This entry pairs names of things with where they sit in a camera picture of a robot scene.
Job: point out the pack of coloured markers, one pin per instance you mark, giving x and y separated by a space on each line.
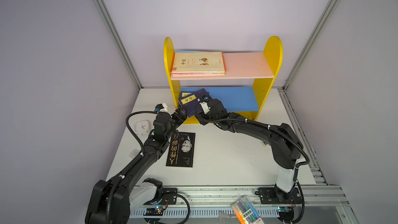
245 211

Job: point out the yellow pink blue bookshelf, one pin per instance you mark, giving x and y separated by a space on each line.
262 67

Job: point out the small white alarm clock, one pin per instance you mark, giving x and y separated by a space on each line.
142 128

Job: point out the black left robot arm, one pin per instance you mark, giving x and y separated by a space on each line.
110 200

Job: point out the dark blue book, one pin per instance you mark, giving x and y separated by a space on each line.
184 94

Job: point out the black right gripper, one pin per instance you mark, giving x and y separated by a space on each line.
202 117

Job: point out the black book gold lettering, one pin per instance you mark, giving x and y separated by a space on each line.
181 150

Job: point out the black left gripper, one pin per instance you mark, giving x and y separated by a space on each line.
179 115

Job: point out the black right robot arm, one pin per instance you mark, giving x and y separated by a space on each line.
288 151

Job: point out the dark blue book hidden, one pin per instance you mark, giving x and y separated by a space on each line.
189 102

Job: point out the beige book orange border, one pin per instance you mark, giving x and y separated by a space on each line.
198 62

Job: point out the pink cartoon cover book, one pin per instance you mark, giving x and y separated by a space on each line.
176 75

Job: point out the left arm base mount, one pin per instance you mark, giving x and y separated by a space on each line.
151 192

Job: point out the clear plastic small box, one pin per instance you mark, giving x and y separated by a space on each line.
134 153

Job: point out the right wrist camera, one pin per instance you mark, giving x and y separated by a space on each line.
203 105

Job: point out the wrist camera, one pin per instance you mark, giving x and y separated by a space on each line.
161 108
203 105

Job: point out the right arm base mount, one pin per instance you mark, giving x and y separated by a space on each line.
274 195

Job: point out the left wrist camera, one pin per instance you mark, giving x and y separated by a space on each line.
161 108

